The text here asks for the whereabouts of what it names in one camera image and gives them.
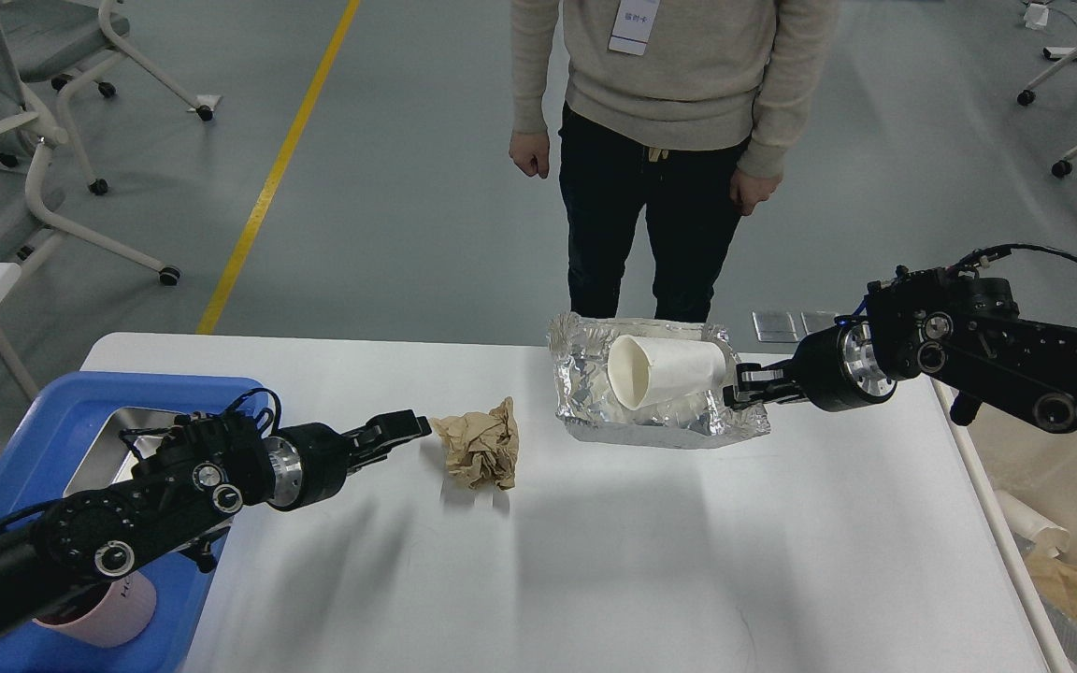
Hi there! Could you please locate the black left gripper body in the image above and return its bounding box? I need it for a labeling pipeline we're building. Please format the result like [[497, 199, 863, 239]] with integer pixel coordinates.
[[264, 422, 373, 511]]

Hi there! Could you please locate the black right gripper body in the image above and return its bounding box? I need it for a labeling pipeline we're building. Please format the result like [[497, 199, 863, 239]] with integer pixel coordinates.
[[792, 324, 897, 412]]

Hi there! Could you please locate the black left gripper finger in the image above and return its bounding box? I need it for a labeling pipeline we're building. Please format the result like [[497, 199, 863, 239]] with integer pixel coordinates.
[[342, 409, 432, 468]]

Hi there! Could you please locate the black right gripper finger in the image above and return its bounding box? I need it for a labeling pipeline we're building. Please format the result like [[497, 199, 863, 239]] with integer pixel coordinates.
[[724, 361, 802, 410]]

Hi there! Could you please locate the brown paper ball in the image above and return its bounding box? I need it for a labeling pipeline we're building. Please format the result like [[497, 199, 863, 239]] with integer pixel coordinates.
[[428, 396, 520, 491]]

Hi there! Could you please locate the cream paper cup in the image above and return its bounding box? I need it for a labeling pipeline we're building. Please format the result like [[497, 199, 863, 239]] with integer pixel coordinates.
[[607, 334, 726, 410]]

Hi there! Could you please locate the stainless steel rectangular tray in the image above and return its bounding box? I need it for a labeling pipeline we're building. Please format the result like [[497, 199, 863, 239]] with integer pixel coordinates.
[[62, 408, 179, 497]]

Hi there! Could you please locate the silver foil bag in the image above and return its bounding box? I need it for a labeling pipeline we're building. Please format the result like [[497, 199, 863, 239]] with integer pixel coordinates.
[[548, 311, 772, 449]]

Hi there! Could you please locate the pink ribbed mug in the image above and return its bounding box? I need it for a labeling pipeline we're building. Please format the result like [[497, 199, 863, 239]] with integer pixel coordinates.
[[33, 572, 158, 649]]

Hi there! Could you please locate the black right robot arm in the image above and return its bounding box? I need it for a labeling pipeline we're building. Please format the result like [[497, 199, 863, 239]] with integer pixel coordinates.
[[723, 243, 1077, 434]]

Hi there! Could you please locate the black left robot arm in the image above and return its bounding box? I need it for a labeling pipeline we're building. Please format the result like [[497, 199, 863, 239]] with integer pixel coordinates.
[[0, 394, 432, 637]]

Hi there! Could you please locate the metal floor outlet plate right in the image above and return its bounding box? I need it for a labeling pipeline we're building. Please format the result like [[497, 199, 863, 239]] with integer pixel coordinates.
[[800, 310, 839, 336]]

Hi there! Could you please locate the metal floor outlet plate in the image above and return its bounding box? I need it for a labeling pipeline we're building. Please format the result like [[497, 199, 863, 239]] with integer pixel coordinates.
[[752, 310, 800, 343], [800, 310, 839, 336]]

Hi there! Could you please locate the metal floor outlet plate left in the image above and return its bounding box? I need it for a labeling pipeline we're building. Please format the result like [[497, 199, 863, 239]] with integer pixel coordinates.
[[752, 310, 800, 343]]

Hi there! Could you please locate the beige plastic bin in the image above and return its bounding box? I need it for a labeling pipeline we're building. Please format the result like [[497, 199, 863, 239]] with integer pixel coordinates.
[[936, 357, 1077, 673]]

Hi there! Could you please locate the blue plastic tray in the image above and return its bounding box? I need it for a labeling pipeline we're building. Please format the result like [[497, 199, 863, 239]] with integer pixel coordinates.
[[0, 371, 257, 672]]

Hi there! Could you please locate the person in beige sweater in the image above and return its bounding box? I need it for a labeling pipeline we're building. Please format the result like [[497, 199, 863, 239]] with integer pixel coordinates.
[[509, 1, 840, 322]]

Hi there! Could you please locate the white chair legs right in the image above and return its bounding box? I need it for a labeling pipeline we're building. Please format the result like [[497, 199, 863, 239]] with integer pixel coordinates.
[[1015, 0, 1077, 179]]

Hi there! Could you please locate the white power adapter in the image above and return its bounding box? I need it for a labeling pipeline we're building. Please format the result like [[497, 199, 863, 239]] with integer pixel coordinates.
[[1022, 1, 1050, 31]]

